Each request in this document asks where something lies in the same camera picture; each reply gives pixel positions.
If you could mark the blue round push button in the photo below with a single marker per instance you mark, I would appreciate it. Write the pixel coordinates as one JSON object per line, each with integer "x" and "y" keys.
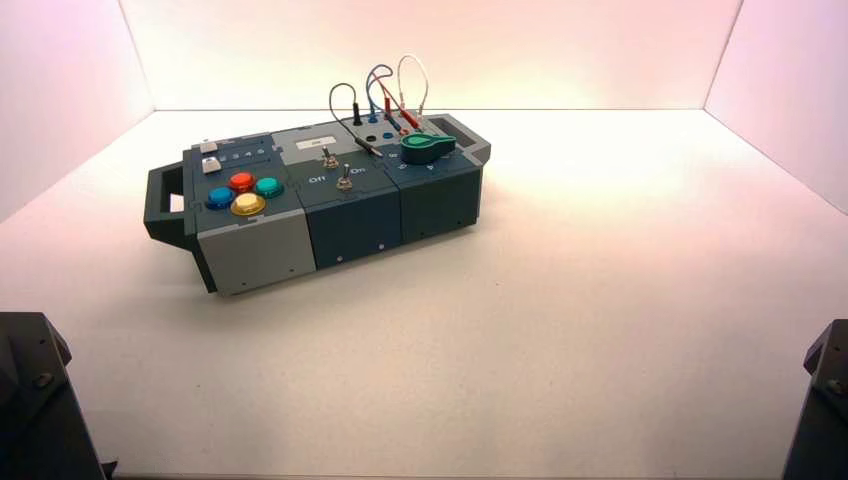
{"x": 220, "y": 197}

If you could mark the green rotary knob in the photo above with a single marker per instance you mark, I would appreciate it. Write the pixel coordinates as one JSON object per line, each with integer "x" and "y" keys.
{"x": 424, "y": 147}

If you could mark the yellow round push button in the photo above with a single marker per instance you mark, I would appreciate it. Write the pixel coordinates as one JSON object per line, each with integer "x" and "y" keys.
{"x": 248, "y": 204}

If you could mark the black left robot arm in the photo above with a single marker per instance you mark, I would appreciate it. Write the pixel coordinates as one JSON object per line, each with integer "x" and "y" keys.
{"x": 40, "y": 404}

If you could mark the small metal toggle switch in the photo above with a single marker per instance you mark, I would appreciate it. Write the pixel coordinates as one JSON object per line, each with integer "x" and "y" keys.
{"x": 329, "y": 160}
{"x": 344, "y": 181}

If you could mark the teal round push button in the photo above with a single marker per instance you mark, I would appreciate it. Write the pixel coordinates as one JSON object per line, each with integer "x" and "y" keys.
{"x": 270, "y": 187}

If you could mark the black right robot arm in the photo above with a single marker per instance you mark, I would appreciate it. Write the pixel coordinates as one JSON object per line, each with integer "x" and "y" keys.
{"x": 820, "y": 404}

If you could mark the red round push button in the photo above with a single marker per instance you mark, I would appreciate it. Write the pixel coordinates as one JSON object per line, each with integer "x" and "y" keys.
{"x": 242, "y": 181}

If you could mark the dark blue grey task box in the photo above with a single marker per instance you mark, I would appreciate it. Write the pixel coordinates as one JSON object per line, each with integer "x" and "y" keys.
{"x": 358, "y": 212}

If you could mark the white square key button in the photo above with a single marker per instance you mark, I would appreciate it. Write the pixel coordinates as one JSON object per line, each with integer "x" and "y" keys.
{"x": 208, "y": 146}
{"x": 210, "y": 165}

